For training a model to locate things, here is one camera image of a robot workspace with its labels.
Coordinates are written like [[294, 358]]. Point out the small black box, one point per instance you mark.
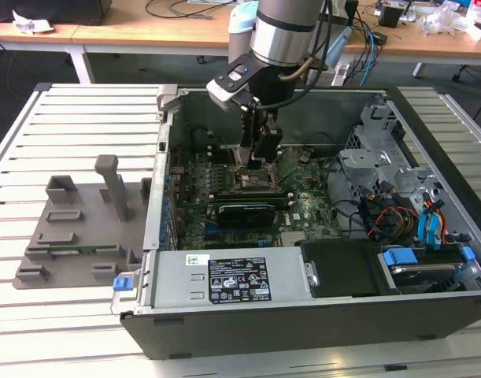
[[391, 17]]

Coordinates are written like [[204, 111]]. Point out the black graphics card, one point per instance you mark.
[[244, 216]]

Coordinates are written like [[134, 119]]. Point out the small flat black device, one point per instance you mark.
[[379, 38]]

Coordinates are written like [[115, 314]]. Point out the round coin battery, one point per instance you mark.
[[303, 158]]

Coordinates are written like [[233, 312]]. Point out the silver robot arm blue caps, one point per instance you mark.
[[283, 31]]

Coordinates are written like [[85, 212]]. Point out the white power strip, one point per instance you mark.
[[340, 75]]

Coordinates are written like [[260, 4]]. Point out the wooden desk white legs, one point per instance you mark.
[[27, 37], [145, 33]]

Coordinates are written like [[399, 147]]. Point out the blue plastic case latch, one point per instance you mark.
[[121, 284]]

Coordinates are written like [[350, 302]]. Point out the hard disk blue carrier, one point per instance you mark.
[[397, 258]]

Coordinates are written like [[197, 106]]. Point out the blue expansion slot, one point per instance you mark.
[[210, 228]]

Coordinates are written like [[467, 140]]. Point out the grey parts rack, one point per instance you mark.
[[86, 236]]

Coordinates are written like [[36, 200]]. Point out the RAM slot white clips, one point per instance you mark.
[[248, 203], [224, 147], [224, 155], [248, 195]]

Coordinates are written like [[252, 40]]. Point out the black plastic shroud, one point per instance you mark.
[[342, 267]]

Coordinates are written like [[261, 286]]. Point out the black chair base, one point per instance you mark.
[[458, 76]]

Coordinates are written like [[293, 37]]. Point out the green RAM stick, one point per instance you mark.
[[82, 249]]

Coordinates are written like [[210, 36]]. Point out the small white sticker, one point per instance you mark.
[[193, 260]]

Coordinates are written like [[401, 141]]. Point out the black caster wheel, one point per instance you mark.
[[200, 59]]

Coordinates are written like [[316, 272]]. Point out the green motherboard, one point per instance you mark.
[[311, 212]]

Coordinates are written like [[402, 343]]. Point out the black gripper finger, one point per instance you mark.
[[250, 130], [269, 141]]

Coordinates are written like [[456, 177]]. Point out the crumpled white paper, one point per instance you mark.
[[29, 24]]

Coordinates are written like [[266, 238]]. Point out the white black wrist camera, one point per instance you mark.
[[228, 84]]

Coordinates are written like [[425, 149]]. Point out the clear plastic bags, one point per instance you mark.
[[441, 17]]

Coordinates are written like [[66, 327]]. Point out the grey plastic case latch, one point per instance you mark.
[[167, 96]]

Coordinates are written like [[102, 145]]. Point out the CPU socket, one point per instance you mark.
[[244, 185]]

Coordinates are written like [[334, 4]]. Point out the silver finned chipset heatsink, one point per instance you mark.
[[293, 237]]

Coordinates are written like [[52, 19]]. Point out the pale blue teach pendant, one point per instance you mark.
[[338, 45]]

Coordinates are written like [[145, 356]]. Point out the black computer box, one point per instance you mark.
[[47, 10]]

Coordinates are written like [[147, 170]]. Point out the white cardboard box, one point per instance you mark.
[[480, 27]]

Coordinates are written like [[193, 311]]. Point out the black open PC case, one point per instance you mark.
[[263, 334]]

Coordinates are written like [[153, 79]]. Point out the silver power supply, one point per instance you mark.
[[169, 283]]

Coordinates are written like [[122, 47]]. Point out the grey metal drive cage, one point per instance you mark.
[[366, 157]]

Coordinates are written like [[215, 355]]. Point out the black rating label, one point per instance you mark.
[[240, 281]]

